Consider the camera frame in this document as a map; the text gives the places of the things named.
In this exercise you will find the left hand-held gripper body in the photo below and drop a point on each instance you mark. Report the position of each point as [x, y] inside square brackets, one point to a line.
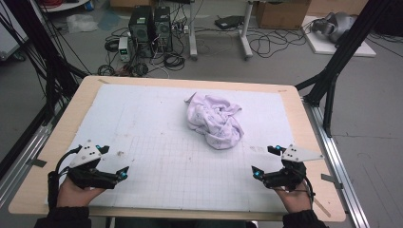
[87, 155]

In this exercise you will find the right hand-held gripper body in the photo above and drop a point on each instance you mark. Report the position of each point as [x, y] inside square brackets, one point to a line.
[288, 177]

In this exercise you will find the lilac patterned towel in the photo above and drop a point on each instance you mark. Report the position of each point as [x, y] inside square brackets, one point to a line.
[215, 120]

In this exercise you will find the person's right hand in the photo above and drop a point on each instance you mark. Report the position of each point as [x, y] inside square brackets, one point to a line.
[296, 199]

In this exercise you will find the person's left hand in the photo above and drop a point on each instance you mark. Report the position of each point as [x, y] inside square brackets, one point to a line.
[74, 198]

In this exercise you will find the dark tape strip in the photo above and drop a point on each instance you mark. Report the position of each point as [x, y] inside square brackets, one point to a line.
[331, 180]
[38, 162]

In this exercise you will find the thin wooden stick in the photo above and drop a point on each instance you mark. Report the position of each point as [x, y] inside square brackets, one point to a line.
[321, 206]

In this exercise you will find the white grid mat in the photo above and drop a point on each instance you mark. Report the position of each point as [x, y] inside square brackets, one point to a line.
[142, 126]

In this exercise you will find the white power supply unit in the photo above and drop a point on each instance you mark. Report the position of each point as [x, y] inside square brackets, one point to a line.
[124, 49]

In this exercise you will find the white floor board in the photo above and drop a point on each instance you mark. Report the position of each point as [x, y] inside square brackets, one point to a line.
[323, 47]

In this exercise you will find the white desk leg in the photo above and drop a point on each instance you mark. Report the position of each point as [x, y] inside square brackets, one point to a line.
[192, 31]
[245, 34]

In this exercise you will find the black computer tower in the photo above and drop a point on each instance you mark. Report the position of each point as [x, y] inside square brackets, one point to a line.
[163, 28]
[141, 28]

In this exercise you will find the clear plastic bag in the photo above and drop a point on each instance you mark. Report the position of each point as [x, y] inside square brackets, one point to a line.
[81, 22]

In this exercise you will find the brown cardboard box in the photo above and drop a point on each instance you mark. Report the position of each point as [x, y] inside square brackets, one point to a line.
[282, 14]

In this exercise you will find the flat black device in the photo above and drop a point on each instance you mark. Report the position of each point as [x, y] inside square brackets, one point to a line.
[228, 22]

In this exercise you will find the grey headset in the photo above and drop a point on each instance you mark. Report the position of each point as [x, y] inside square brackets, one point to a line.
[340, 25]

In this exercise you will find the white power strip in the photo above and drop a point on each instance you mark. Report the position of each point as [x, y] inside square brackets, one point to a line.
[181, 29]

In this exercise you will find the aluminium rail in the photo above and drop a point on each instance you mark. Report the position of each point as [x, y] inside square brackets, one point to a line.
[22, 158]
[339, 171]

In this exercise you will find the black frame strut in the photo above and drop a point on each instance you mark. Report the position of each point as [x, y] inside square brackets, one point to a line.
[52, 63]
[342, 57]

